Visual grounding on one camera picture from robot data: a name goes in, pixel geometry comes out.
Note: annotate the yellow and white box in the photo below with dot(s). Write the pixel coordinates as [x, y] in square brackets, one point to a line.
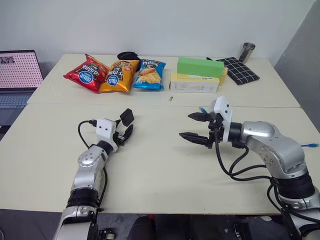
[195, 85]

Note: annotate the orange chip bag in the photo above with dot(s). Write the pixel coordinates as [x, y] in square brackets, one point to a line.
[117, 77]

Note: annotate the red chip bag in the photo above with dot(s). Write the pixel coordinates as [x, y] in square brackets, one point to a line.
[86, 75]

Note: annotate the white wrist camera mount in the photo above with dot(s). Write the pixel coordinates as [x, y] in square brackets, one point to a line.
[224, 110]
[105, 130]

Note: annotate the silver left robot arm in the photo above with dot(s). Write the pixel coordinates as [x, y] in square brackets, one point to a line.
[86, 160]

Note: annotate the metal cup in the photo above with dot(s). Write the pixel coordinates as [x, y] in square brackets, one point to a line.
[247, 52]

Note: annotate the grey laptop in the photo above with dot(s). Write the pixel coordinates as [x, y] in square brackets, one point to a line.
[17, 72]

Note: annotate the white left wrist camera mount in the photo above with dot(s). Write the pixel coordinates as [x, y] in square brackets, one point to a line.
[105, 130]

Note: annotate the blue chip bag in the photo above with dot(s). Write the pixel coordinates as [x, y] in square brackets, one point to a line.
[148, 75]

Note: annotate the round black object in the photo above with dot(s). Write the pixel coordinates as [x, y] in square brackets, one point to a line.
[127, 55]

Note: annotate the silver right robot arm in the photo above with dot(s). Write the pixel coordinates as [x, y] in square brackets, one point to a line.
[275, 145]

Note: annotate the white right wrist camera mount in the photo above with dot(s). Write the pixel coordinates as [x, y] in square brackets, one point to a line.
[224, 110]

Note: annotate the small black box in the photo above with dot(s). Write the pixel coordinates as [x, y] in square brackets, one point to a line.
[127, 116]

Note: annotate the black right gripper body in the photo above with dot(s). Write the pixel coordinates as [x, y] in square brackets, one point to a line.
[215, 132]

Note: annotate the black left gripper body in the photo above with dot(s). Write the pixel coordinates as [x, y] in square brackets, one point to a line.
[120, 138]

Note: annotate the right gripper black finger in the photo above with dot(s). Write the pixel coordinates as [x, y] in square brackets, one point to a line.
[197, 140]
[201, 117]

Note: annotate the green box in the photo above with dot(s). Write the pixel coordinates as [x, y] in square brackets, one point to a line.
[200, 67]

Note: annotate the black white checked pouch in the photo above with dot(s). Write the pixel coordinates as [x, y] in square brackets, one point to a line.
[241, 71]

